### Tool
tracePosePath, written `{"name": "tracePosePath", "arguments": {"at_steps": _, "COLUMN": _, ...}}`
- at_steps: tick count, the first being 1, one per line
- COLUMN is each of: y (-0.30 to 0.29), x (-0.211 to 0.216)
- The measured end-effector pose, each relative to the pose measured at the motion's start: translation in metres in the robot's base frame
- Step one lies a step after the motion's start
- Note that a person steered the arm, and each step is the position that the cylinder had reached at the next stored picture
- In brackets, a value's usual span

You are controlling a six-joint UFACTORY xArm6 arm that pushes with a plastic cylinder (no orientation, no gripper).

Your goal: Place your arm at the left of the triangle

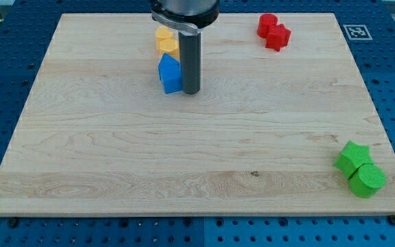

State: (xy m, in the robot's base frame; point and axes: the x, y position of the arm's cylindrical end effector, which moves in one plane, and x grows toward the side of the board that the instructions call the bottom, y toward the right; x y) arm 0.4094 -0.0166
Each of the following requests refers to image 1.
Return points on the blue house-shaped block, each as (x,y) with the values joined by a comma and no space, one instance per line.
(170,74)

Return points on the green star block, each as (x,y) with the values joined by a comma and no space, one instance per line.
(352,157)

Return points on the black bolt front right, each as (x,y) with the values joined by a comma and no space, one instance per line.
(391,220)

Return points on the white fiducial marker tag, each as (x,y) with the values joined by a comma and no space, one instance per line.
(357,32)

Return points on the yellow heart block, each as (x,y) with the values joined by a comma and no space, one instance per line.
(162,33)

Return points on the green cylinder block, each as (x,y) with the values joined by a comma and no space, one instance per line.
(367,181)

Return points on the yellow hexagon block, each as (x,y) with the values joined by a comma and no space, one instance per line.
(169,46)

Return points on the red star block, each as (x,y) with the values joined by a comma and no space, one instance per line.
(277,37)

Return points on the red cylinder block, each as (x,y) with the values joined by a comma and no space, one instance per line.
(266,21)

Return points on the wooden board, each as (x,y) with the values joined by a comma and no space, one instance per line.
(98,137)

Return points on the black bolt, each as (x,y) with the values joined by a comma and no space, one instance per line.
(391,220)
(12,222)

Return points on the black bolt front left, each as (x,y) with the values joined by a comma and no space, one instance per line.
(12,222)

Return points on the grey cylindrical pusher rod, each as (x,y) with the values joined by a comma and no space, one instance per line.
(190,62)

